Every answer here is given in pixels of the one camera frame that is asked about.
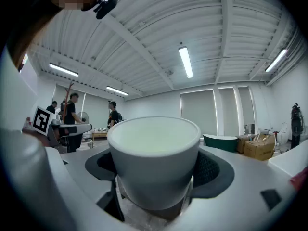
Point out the wooden coat rack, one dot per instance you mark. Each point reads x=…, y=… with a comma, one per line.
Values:
x=69, y=88

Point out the white cup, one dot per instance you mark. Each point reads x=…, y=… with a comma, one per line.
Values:
x=154, y=172

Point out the grey roller blind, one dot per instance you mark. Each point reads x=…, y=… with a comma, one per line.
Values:
x=246, y=105
x=198, y=109
x=228, y=112

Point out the person's left forearm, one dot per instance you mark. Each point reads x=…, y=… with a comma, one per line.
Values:
x=42, y=139

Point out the standing fan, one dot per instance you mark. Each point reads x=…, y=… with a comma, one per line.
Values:
x=83, y=116

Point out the low wooden table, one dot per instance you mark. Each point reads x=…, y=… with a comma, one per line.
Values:
x=99, y=135

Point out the ceiling tube light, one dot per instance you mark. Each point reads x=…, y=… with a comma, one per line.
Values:
x=63, y=70
x=276, y=60
x=186, y=61
x=117, y=90

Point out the black equipment stand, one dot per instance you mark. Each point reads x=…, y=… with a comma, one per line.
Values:
x=296, y=126

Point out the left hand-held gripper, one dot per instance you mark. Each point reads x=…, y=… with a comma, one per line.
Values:
x=42, y=120

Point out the green bathtub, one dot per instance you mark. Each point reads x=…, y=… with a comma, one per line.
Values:
x=220, y=143

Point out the large cardboard box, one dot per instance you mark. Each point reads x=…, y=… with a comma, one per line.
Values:
x=260, y=150

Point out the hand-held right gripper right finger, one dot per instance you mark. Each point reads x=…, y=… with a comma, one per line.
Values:
x=240, y=191

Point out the small cardboard box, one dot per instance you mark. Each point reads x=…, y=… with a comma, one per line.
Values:
x=240, y=143

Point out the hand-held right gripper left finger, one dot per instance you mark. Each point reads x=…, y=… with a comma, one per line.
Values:
x=72, y=172

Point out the white sack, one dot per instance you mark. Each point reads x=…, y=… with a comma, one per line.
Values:
x=283, y=133

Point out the black head-worn camera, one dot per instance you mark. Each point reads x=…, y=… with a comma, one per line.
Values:
x=107, y=7

